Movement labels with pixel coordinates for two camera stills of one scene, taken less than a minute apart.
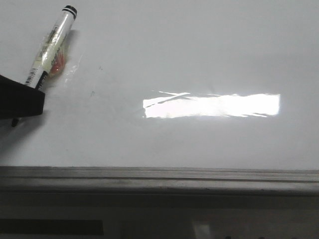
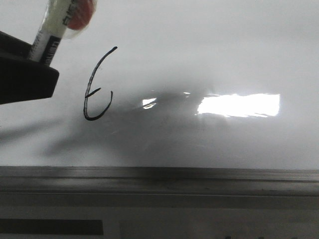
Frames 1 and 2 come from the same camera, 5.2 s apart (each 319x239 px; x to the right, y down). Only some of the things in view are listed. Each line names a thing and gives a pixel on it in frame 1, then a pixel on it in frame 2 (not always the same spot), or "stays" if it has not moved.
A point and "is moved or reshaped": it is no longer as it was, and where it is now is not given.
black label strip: [54, 227] stays
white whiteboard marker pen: [39, 72] is moved or reshaped
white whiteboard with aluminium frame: [165, 97] stays
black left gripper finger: [18, 100] → [22, 79]
